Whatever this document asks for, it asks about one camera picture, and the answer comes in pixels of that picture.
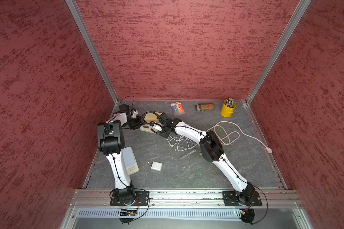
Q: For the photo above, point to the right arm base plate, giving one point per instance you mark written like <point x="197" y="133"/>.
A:
<point x="232" y="199"/>

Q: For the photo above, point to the small white square box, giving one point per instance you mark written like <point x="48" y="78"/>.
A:
<point x="156" y="166"/>

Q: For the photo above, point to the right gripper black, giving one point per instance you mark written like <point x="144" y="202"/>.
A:
<point x="166" y="135"/>

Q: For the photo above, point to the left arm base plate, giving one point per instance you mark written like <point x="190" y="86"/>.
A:
<point x="142" y="198"/>

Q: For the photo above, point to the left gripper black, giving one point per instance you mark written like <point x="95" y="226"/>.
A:
<point x="139" y="124"/>

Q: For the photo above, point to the left aluminium corner post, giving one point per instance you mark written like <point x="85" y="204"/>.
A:
<point x="74" y="9"/>

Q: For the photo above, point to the right aluminium corner post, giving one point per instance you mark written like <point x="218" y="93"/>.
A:
<point x="285" y="36"/>

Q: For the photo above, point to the brown plaid pencil case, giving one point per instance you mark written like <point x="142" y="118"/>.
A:
<point x="204" y="106"/>

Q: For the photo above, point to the aluminium corner post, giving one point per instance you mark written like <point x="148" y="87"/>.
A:
<point x="74" y="9"/>
<point x="285" y="36"/>

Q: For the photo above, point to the yellow pen cup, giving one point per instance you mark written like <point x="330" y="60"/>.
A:
<point x="227" y="112"/>

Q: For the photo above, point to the pens in cup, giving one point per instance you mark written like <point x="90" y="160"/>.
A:
<point x="230" y="102"/>

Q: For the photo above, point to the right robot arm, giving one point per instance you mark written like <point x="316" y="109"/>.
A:
<point x="212" y="151"/>

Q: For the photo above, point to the beige wooden-top electronic scale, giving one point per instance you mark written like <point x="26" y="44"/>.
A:
<point x="150" y="117"/>

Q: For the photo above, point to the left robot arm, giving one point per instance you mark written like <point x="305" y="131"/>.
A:
<point x="110" y="141"/>

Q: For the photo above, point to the aluminium front rail frame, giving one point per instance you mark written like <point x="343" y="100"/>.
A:
<point x="185" y="204"/>

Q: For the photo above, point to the white grey kitchen scale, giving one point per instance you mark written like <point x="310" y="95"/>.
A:
<point x="130" y="161"/>

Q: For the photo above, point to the rainbow highlighter pack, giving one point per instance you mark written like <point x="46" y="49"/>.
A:
<point x="177" y="108"/>

